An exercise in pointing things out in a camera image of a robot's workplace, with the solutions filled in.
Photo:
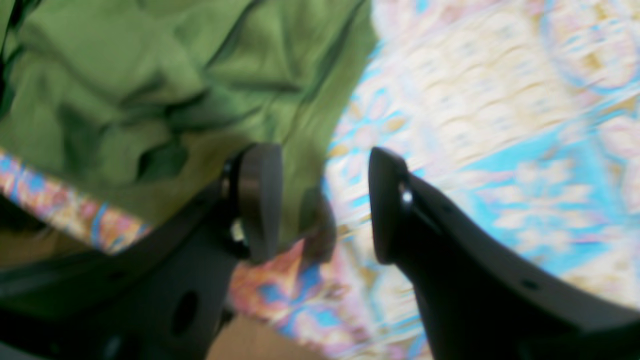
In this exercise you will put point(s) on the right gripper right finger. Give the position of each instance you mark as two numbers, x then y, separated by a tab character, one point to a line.
477	299

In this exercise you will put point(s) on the patterned tablecloth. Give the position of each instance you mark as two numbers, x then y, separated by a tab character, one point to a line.
525	113

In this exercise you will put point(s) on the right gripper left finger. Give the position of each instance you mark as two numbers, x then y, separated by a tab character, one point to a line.
160	299

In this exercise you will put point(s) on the green t-shirt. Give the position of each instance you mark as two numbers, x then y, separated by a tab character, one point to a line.
140	102

